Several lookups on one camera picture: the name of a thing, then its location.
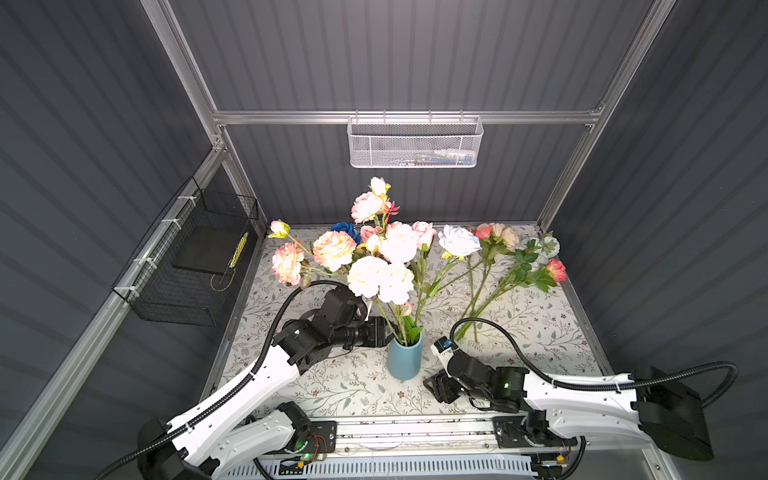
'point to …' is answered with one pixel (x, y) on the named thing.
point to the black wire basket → (180, 274)
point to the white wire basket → (414, 141)
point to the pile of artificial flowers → (514, 260)
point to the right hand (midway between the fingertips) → (433, 382)
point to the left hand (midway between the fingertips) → (395, 331)
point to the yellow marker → (240, 247)
